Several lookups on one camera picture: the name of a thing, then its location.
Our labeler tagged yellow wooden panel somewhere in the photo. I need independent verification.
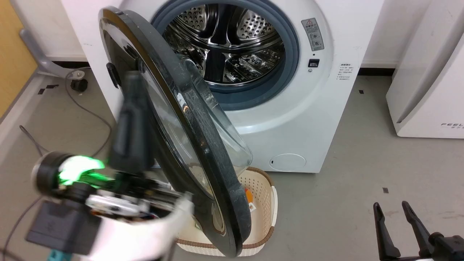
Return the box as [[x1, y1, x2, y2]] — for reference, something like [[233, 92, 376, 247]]
[[0, 0, 39, 119]]

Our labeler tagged short grey floor cable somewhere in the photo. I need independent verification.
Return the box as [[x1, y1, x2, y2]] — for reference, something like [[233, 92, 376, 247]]
[[19, 125, 50, 155]]

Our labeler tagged white standing appliance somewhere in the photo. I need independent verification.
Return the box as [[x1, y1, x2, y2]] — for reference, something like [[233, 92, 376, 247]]
[[386, 0, 464, 139]]

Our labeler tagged grey metal furniture leg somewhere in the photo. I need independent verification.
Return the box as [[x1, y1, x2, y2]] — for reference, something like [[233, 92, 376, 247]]
[[20, 28, 86, 80]]

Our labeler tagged grey warning sticker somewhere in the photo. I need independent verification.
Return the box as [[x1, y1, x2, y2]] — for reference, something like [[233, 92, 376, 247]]
[[302, 18, 325, 51]]

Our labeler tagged black caster wheel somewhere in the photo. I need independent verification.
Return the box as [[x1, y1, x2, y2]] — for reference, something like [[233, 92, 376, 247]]
[[70, 78, 88, 92]]

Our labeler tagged long grey floor cable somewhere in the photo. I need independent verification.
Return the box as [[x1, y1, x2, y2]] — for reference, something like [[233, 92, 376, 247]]
[[65, 67, 112, 157]]

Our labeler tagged stainless steel washer drum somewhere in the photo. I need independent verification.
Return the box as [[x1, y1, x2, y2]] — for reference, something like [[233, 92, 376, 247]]
[[163, 4, 285, 86]]

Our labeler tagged white front-load washing machine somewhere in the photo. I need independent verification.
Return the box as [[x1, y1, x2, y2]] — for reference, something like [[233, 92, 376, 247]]
[[60, 0, 385, 174]]

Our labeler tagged black door hinge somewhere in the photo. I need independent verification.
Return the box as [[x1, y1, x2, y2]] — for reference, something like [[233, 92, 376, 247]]
[[106, 62, 123, 90]]

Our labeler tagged grey-blue rubber door gasket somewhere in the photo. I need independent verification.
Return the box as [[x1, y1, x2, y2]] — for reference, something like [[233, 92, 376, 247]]
[[150, 0, 301, 111]]

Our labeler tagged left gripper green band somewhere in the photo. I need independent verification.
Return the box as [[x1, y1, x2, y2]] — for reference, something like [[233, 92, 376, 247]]
[[32, 71, 192, 221]]

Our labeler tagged black round glass washer door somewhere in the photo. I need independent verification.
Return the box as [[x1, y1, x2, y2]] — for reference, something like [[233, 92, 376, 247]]
[[99, 7, 253, 258]]

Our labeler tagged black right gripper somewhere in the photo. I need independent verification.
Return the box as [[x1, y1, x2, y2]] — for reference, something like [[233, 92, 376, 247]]
[[373, 200, 464, 261]]

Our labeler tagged cream perforated laundry basket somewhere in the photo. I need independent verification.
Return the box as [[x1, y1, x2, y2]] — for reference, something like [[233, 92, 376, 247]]
[[176, 167, 278, 257]]

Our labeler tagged round white filter cover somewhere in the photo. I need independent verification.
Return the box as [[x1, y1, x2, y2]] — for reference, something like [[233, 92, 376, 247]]
[[270, 153, 307, 172]]

